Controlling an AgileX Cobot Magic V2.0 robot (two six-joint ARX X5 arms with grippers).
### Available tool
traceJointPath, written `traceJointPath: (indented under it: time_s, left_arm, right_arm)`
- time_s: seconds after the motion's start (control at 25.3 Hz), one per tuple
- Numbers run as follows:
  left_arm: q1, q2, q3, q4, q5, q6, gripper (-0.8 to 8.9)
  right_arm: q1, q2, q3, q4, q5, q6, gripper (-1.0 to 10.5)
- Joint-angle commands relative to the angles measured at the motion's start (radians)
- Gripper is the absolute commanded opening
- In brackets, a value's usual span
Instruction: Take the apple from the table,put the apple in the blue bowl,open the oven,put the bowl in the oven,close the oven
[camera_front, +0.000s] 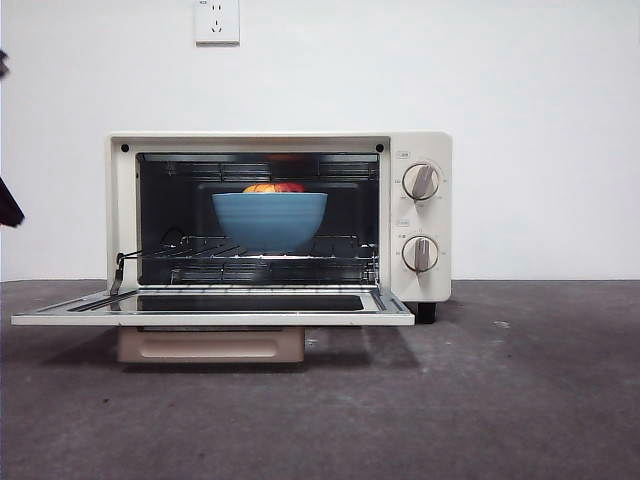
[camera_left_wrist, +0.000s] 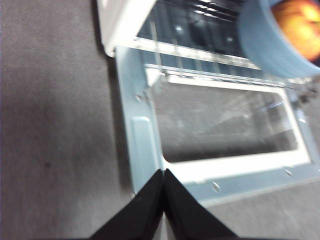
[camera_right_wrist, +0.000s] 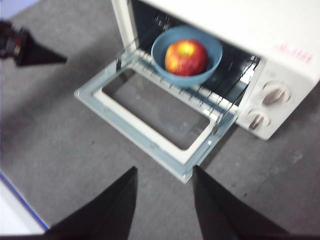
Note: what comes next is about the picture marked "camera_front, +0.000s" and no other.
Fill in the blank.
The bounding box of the blue ribbed bowl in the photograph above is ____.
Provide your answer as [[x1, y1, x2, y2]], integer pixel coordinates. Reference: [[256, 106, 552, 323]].
[[211, 192, 328, 254]]

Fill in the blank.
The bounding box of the glass-windowed oven door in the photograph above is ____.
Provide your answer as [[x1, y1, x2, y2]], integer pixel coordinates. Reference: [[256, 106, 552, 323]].
[[10, 289, 416, 329]]

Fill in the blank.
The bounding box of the red yellow apple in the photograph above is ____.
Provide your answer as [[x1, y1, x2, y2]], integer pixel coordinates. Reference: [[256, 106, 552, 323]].
[[243, 182, 306, 195]]

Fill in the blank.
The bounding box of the beige oven door handle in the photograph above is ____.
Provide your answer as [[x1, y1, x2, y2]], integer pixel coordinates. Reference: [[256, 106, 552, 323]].
[[117, 327, 306, 363]]

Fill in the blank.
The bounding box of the metal wire oven rack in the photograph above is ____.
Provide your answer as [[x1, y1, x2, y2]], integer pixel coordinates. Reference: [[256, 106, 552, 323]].
[[159, 234, 379, 261]]

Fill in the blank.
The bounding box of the cream Toshiba toaster oven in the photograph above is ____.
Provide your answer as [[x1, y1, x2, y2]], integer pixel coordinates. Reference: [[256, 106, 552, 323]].
[[107, 130, 454, 326]]

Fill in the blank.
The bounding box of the cream temperature knob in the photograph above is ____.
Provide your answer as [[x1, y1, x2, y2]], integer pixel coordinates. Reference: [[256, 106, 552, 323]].
[[402, 162, 442, 201]]

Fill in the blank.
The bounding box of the cream timer knob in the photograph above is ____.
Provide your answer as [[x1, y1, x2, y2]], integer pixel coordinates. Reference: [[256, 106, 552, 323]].
[[402, 235, 441, 274]]

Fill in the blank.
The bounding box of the white wall socket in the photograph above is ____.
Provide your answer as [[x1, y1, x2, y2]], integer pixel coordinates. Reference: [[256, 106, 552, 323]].
[[194, 0, 241, 46]]

